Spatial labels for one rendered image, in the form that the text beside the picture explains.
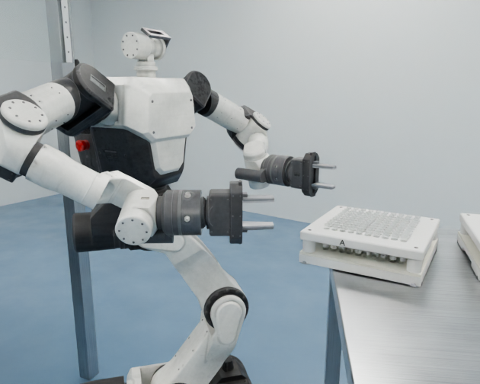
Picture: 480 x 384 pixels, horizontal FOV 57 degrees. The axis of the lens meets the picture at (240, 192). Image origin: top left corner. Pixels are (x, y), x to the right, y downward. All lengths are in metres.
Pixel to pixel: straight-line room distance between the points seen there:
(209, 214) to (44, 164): 0.30
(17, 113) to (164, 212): 0.30
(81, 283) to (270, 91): 2.89
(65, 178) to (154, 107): 0.40
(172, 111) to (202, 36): 3.66
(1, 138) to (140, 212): 0.26
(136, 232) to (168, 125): 0.45
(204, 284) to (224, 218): 0.57
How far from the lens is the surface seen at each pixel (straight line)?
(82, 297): 2.04
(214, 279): 1.39
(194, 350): 1.49
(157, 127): 1.17
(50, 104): 0.97
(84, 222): 1.30
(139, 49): 1.22
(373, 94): 3.92
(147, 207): 0.83
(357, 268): 0.93
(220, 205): 0.83
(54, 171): 0.84
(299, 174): 1.24
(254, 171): 1.29
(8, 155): 0.85
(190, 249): 1.31
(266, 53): 4.38
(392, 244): 0.90
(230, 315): 1.40
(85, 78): 1.08
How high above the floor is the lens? 1.26
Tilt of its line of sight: 13 degrees down
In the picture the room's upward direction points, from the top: straight up
